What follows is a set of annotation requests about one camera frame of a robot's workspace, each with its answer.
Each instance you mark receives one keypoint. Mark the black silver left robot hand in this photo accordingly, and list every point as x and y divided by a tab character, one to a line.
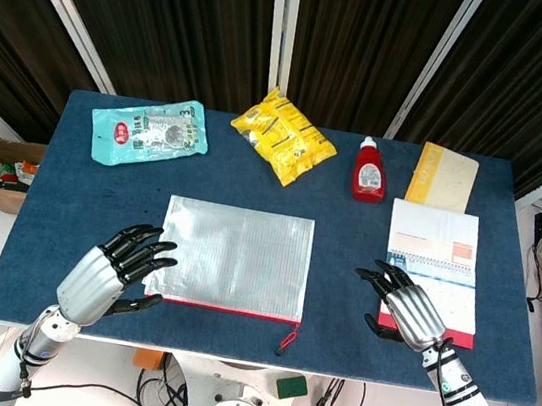
88	283

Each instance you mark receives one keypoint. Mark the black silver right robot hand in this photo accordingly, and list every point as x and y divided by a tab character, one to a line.
416	317

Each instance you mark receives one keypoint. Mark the silver zipper pouch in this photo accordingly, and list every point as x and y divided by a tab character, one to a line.
238	259

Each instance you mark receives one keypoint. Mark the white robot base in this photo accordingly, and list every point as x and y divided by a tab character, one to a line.
233	400

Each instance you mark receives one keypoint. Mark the yellow snack bag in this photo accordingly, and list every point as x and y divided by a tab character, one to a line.
285	139

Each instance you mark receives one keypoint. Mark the white and red notebook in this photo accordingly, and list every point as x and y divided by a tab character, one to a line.
440	237

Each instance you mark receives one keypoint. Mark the blue table mat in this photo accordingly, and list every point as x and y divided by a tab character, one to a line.
100	199

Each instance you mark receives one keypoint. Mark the orange object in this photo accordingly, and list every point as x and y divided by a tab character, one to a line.
148	360

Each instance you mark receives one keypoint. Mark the colourful packets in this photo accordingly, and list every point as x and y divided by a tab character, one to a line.
12	174

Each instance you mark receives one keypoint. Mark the yellow paper notebook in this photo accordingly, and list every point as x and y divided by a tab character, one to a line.
443	179

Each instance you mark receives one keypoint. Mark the green block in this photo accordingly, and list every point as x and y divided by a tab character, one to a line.
291	387

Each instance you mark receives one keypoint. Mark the red ketchup bottle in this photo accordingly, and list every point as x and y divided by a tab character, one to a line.
370	174

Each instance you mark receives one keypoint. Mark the teal snack packet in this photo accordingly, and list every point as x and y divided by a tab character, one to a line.
149	133

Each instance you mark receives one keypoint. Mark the black curtain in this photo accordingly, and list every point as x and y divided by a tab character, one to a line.
363	49
529	88
11	40
176	18

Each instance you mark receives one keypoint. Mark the white frame post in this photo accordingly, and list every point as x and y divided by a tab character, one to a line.
439	65
61	7
281	28

